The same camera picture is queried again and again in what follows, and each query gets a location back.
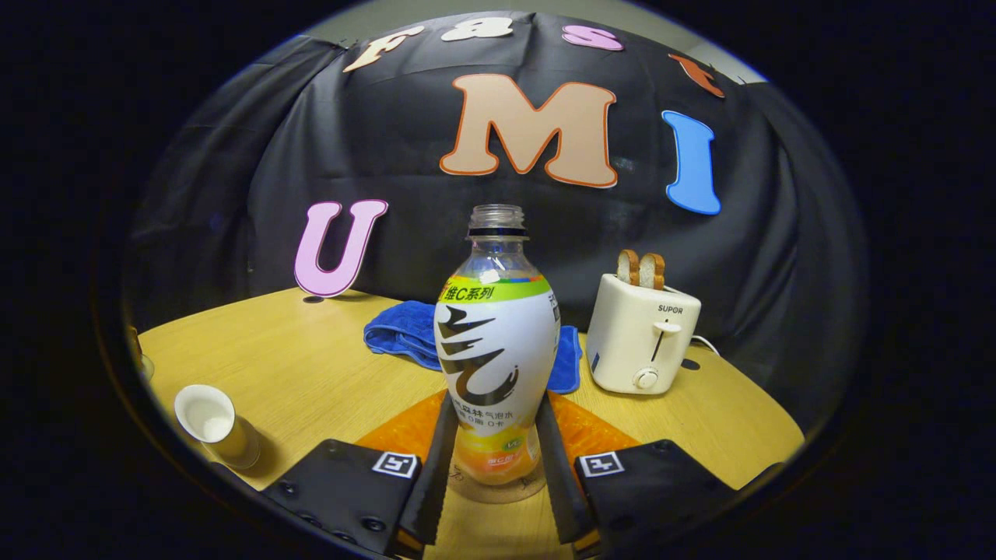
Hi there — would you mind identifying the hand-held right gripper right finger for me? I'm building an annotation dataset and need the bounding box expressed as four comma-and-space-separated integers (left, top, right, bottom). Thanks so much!
535, 389, 740, 559

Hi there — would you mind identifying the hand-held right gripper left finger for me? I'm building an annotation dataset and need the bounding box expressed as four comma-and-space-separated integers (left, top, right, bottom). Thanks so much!
261, 389, 460, 559

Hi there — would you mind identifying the cream ceramic teacup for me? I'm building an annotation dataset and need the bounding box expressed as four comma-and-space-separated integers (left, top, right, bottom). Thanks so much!
174, 384, 262, 471

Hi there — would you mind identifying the round brown coaster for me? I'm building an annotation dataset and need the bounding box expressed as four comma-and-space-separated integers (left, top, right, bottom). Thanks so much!
445, 459, 547, 505

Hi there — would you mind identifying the labelled plastic water bottle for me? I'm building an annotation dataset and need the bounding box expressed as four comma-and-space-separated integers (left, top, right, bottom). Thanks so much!
433, 204, 562, 487

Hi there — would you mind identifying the cream toaster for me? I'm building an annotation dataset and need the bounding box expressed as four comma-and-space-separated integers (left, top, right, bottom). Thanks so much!
585, 272, 703, 396

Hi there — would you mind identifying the blue folded towel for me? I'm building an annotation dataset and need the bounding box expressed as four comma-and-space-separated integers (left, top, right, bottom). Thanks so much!
363, 300, 583, 395

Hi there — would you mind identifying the black backdrop cloth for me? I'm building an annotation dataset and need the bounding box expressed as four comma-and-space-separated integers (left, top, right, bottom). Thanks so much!
124, 9, 868, 432

